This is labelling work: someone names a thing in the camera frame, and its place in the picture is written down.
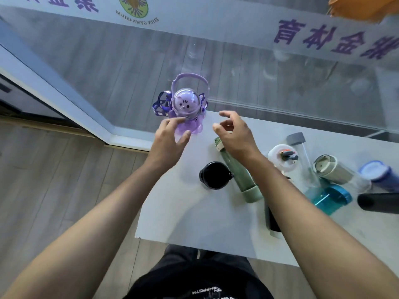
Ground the person's left hand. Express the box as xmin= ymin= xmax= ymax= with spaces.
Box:
xmin=147 ymin=117 xmax=191 ymax=175

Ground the person's right hand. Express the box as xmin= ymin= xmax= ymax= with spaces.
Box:
xmin=213 ymin=111 xmax=262 ymax=169

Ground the purple cat-lid water bottle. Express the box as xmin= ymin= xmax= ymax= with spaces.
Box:
xmin=152 ymin=73 xmax=210 ymax=143

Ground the person's left forearm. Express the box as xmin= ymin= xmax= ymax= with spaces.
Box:
xmin=0 ymin=162 xmax=176 ymax=299

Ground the person's right forearm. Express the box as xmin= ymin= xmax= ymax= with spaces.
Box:
xmin=246 ymin=153 xmax=399 ymax=299

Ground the black round-lid bottle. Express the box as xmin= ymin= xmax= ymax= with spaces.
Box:
xmin=199 ymin=161 xmax=234 ymax=190

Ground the green translucent water bottle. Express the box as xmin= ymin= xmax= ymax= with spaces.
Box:
xmin=214 ymin=136 xmax=264 ymax=203

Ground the white-lid black bottle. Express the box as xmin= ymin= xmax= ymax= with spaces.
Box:
xmin=265 ymin=144 xmax=299 ymax=239

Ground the clear bottle with grey cap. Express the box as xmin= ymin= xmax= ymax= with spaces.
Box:
xmin=286 ymin=132 xmax=322 ymax=189

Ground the white banner with purple print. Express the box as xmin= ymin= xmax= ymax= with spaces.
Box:
xmin=0 ymin=0 xmax=399 ymax=69

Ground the clear bottle with beige lid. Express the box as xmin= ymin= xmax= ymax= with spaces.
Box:
xmin=313 ymin=154 xmax=372 ymax=194

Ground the teal blue water bottle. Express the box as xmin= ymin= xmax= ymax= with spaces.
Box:
xmin=304 ymin=178 xmax=353 ymax=216

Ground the person's black shirt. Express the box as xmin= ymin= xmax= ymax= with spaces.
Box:
xmin=124 ymin=261 xmax=275 ymax=299

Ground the dark blue white-lid bottle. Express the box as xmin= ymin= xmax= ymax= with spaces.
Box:
xmin=358 ymin=161 xmax=399 ymax=194

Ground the matte black bottle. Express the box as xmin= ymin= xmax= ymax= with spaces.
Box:
xmin=357 ymin=192 xmax=399 ymax=215

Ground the orange plastic object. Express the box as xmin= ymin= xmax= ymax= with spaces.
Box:
xmin=328 ymin=0 xmax=399 ymax=23

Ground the white window frame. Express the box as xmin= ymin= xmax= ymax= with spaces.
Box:
xmin=0 ymin=20 xmax=154 ymax=152

